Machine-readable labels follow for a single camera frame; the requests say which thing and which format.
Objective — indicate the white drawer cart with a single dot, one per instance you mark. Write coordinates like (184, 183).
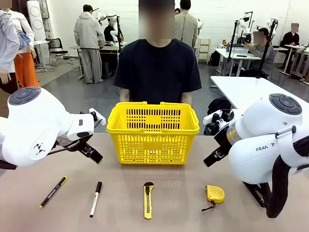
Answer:
(204, 50)

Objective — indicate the mannequin in orange trousers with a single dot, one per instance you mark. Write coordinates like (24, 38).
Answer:
(25, 67)

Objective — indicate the black pen with yellow tip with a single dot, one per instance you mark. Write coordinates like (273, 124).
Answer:
(53, 192)

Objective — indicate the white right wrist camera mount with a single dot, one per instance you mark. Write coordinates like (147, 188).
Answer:
(210, 118)

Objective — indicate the person's left forearm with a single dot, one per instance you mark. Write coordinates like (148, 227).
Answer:
(187, 99)

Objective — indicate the yellow plastic shopping basket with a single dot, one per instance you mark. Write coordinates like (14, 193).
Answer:
(153, 131)

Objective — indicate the yellow tape measure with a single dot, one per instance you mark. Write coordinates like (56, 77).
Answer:
(216, 193)

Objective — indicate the person's right forearm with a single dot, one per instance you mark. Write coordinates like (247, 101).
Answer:
(125, 95)

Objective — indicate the black tripod pole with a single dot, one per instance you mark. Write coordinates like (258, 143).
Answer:
(266, 50)

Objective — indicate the black backpack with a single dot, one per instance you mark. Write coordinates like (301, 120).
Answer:
(218, 106)

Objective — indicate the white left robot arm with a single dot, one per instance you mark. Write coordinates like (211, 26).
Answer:
(36, 120)

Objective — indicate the white background desk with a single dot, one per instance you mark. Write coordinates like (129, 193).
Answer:
(231, 54)

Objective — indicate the person in grey hoodie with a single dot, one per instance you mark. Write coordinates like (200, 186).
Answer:
(88, 31)

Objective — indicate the white standing air conditioner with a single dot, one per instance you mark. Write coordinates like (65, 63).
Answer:
(36, 21)

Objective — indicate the white marker with black cap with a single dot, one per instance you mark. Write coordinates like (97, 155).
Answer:
(96, 199)

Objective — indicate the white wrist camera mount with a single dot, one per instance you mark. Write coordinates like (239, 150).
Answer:
(100, 119)
(210, 118)

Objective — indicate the mannequin in pale blue shirt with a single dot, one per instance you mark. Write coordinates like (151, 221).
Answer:
(7, 43)

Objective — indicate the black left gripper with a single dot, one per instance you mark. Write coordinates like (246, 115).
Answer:
(70, 144)

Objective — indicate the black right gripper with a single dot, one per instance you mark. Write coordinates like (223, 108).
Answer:
(221, 140)

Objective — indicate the person in black t-shirt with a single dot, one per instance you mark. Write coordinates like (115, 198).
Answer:
(157, 72)

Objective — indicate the yellow utility knife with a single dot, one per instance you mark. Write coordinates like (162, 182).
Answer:
(147, 205)

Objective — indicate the seated person in black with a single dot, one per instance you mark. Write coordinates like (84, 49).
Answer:
(290, 38)

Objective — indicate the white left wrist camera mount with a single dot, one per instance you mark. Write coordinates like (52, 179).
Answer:
(100, 119)

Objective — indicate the black office chair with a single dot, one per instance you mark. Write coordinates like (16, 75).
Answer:
(56, 44)

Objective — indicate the person in beige jacket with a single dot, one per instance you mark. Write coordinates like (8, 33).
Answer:
(187, 26)

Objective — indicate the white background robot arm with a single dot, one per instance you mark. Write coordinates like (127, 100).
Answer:
(242, 24)

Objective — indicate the large white table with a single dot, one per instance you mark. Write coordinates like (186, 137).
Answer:
(241, 89)

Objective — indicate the seated person in grey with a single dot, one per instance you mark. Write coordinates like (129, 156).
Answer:
(263, 55)

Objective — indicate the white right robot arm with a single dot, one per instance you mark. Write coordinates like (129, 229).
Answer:
(265, 154)

